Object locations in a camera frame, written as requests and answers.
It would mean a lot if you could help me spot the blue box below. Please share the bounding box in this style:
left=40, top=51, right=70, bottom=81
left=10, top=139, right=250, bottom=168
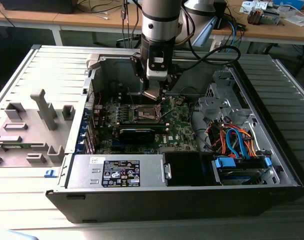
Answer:
left=272, top=0, right=304, bottom=10

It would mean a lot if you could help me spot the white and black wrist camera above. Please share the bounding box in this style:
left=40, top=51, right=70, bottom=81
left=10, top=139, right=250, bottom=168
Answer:
left=146, top=48, right=169, bottom=81

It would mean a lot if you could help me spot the wooden desk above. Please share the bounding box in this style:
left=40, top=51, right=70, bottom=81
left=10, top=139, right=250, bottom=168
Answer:
left=0, top=0, right=143, bottom=47
left=211, top=0, right=304, bottom=55

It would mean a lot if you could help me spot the black graphics card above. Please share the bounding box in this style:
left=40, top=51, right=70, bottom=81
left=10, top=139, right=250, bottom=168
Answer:
left=118, top=127, right=155, bottom=145

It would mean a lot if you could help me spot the thick black camera cable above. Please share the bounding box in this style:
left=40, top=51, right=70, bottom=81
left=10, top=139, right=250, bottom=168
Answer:
left=170, top=44, right=242, bottom=73

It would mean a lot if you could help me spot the hard disk in blue carrier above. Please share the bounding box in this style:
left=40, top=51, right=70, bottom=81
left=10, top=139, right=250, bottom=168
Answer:
left=211, top=156, right=273, bottom=186

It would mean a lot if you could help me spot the black and grey PC case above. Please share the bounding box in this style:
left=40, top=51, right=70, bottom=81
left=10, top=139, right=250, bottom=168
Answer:
left=45, top=51, right=304, bottom=224

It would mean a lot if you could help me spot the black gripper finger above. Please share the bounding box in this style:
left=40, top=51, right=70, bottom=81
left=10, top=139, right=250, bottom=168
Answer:
left=163, top=74, right=179, bottom=100
left=129, top=52, right=149, bottom=88

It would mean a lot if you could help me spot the green motherboard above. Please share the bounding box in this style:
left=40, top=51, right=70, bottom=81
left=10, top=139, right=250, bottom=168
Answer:
left=93, top=94, right=200, bottom=155

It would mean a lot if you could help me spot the pale blue object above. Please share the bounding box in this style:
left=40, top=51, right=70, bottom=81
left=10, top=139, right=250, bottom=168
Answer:
left=5, top=229, right=43, bottom=240

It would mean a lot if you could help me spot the metal disk bay cage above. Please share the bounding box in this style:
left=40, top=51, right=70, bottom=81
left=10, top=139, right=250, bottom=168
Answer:
left=198, top=69, right=253, bottom=126

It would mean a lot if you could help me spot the CPU socket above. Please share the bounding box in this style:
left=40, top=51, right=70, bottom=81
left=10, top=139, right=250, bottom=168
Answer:
left=133, top=102, right=167, bottom=122

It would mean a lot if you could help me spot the silver CPU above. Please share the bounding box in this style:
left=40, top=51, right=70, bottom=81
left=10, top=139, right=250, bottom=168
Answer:
left=141, top=86, right=161, bottom=101

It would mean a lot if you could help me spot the grey parts rack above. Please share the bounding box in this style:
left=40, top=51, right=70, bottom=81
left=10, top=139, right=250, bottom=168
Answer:
left=0, top=88, right=75, bottom=169

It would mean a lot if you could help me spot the black box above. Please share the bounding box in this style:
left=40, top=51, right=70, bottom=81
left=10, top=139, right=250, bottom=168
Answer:
left=0, top=0, right=78, bottom=15

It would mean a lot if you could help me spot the CPU cooler heat sink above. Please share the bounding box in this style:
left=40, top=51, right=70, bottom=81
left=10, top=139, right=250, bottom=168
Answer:
left=246, top=6, right=281, bottom=26

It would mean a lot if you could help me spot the silver power supply unit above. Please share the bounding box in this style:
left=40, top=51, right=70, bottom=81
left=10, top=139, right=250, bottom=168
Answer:
left=65, top=153, right=173, bottom=190

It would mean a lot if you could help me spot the blue data wire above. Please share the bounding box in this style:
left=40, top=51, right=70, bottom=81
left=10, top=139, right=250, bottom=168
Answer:
left=226, top=127, right=253, bottom=159

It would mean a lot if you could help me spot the orange power wire bundle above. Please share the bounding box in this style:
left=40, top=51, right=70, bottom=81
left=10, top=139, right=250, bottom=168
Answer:
left=206, top=122, right=259, bottom=158

